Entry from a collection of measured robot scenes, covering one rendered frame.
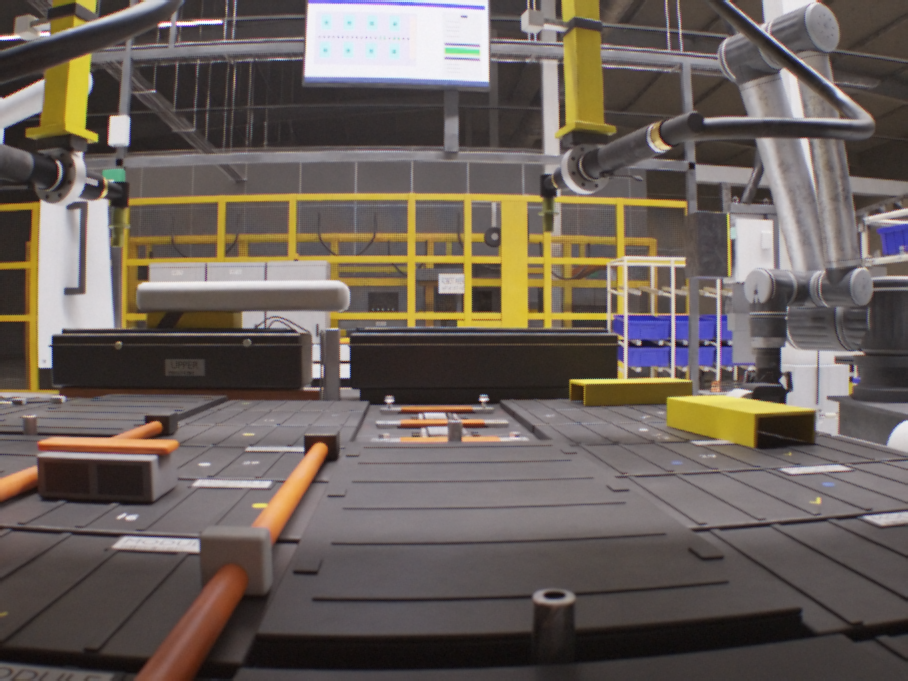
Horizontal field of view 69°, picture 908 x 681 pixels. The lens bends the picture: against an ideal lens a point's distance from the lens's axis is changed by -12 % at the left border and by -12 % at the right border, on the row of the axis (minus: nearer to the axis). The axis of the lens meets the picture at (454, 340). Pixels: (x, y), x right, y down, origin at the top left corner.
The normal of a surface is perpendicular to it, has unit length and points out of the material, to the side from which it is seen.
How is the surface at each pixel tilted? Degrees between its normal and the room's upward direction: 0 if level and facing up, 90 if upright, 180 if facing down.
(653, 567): 0
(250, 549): 90
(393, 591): 0
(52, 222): 90
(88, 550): 0
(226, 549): 90
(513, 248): 90
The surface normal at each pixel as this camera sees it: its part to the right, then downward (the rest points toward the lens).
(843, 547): 0.00, -1.00
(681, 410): -0.98, 0.00
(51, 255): 0.48, 0.01
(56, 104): -0.18, 0.01
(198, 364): 0.07, 0.01
